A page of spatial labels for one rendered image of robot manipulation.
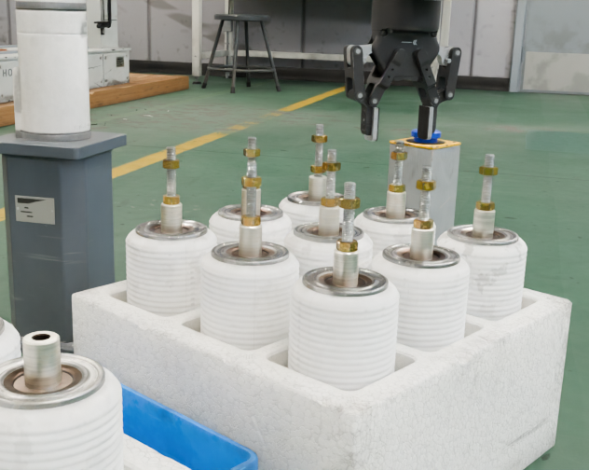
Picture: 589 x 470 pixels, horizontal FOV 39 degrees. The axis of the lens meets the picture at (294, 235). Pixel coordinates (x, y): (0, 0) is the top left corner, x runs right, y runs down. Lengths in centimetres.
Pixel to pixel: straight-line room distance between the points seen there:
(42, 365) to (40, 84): 68
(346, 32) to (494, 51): 104
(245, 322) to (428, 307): 17
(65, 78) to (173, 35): 534
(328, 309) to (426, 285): 13
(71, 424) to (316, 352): 26
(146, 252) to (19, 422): 38
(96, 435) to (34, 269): 70
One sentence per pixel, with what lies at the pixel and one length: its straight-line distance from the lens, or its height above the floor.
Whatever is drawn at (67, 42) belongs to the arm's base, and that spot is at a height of 43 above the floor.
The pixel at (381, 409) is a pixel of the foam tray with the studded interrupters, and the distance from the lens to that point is 69.
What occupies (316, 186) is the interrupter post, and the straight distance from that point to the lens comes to 104.
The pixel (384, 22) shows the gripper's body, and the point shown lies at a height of 47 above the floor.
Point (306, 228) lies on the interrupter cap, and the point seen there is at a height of 25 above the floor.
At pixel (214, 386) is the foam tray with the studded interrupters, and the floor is 15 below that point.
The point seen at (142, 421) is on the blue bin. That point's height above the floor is 10.
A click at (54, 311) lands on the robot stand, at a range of 122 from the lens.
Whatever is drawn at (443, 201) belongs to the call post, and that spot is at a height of 24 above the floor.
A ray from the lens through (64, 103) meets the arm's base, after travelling 117.
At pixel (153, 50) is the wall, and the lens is 657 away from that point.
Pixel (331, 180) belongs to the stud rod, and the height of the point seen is 31.
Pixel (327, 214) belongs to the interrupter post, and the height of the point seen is 27.
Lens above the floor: 48
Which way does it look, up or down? 15 degrees down
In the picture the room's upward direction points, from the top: 2 degrees clockwise
